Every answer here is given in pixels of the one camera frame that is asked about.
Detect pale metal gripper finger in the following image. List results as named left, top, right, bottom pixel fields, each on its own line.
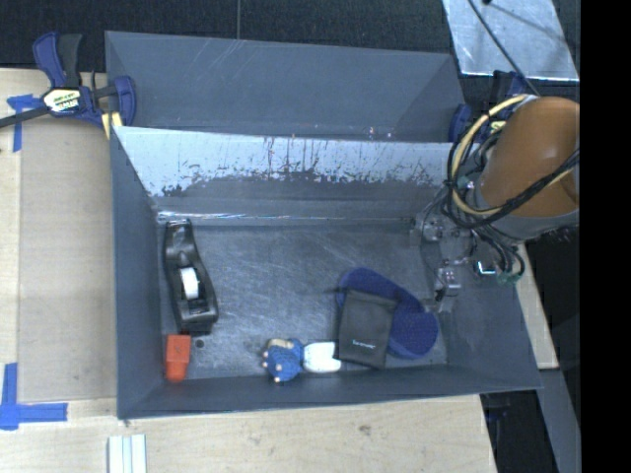
left=432, top=267, right=463, bottom=314
left=407, top=213, right=446, bottom=246

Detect dark blue slipper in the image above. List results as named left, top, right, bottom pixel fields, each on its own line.
left=335, top=266, right=441, bottom=361

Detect black fabric pouch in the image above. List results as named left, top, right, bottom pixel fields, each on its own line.
left=334, top=289, right=398, bottom=371

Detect grey metal bin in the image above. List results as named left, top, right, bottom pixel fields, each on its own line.
left=103, top=30, right=544, bottom=421

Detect blue and white toy figure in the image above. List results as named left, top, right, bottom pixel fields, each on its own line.
left=260, top=337, right=343, bottom=384

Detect black tape dispenser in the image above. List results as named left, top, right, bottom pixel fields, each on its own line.
left=163, top=218, right=220, bottom=336

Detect orange-red small block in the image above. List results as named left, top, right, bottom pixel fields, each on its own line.
left=164, top=333, right=193, bottom=383

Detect pale flat board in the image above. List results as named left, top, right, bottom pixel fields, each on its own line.
left=17, top=114, right=120, bottom=404

